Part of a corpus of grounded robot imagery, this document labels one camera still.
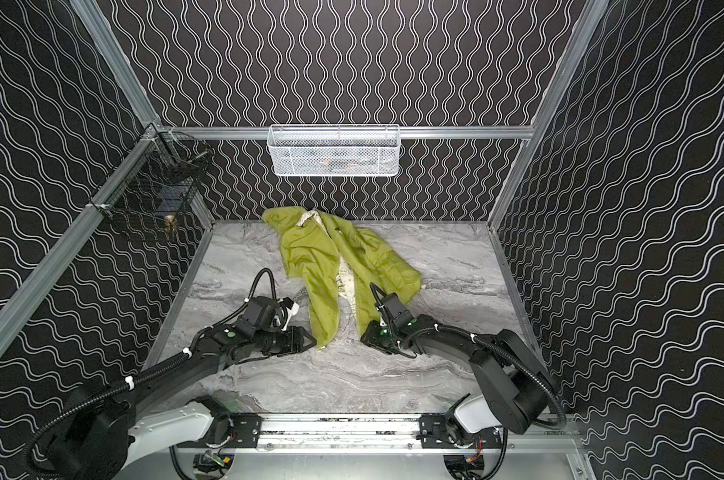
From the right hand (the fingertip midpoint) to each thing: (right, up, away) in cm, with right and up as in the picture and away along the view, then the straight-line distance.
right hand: (366, 341), depth 88 cm
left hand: (-13, +1, -8) cm, 15 cm away
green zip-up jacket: (-13, +26, +18) cm, 34 cm away
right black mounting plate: (+18, -19, -13) cm, 29 cm away
